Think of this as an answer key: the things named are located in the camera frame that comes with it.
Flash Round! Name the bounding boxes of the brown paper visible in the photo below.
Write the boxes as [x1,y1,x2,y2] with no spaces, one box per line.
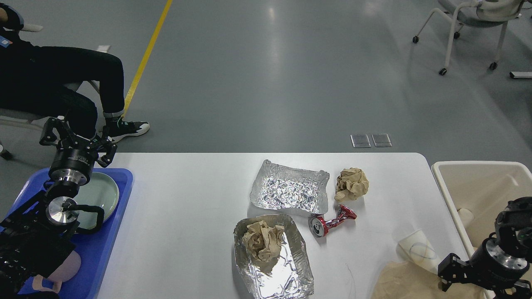
[242,220,285,274]

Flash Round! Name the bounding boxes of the brown paper bag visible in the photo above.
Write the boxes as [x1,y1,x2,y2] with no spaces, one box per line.
[371,262,485,299]

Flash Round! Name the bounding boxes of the foil tray with paper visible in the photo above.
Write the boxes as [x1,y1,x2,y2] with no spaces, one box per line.
[234,214,314,299]

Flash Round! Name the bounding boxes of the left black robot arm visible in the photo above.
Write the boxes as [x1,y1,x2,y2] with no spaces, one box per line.
[0,117,117,299]

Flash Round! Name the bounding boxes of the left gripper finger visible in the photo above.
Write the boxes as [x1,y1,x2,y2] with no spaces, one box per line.
[39,118,86,150]
[85,132,118,168]

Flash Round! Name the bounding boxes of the metal floor plate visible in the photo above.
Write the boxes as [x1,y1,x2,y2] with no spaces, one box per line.
[371,134,393,147]
[351,134,372,148]

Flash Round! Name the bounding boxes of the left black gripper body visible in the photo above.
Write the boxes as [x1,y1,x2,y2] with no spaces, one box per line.
[49,147,99,185]

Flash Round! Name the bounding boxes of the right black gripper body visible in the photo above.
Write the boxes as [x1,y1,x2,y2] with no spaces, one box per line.
[469,238,530,291]

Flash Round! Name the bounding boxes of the crushed red soda can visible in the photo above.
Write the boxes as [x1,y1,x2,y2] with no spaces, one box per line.
[308,204,357,238]

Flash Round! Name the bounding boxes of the brown paper ball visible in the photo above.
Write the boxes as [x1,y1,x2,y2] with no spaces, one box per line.
[334,168,369,202]

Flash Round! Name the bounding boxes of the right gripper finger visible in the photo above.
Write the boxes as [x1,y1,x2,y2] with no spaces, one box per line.
[494,282,532,299]
[437,253,473,292]

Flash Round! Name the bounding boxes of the pink mug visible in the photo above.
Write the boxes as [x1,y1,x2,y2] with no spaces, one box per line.
[32,250,81,294]

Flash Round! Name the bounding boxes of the seated person in black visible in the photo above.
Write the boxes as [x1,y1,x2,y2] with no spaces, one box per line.
[0,3,150,142]

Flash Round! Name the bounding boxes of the blue plastic tray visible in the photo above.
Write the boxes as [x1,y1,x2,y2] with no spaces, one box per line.
[7,168,133,299]

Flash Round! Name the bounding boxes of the grey office chair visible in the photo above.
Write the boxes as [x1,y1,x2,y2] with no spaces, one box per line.
[412,0,525,76]

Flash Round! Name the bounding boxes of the empty foil tray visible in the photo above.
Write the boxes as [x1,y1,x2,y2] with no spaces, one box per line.
[249,159,330,215]

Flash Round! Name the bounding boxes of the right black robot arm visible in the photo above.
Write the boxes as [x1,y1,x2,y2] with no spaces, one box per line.
[437,197,532,299]

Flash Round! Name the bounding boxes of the white cup in bin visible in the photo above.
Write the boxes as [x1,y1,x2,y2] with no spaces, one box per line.
[457,208,475,228]

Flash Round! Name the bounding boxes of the white bar on floor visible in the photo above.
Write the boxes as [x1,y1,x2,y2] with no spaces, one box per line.
[509,71,532,79]

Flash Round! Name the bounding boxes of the left white chair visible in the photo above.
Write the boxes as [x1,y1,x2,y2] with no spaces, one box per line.
[0,23,100,161]

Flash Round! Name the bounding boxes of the beige plastic bin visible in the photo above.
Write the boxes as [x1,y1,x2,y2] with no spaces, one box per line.
[432,161,532,280]

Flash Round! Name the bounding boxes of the printed paper cup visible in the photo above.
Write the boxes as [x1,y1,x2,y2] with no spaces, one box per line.
[398,229,441,274]

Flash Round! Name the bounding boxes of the white floor tile marker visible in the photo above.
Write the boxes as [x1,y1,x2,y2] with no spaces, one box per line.
[97,45,111,53]

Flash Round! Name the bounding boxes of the mint green plate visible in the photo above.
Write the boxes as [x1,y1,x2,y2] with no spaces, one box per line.
[74,172,119,222]

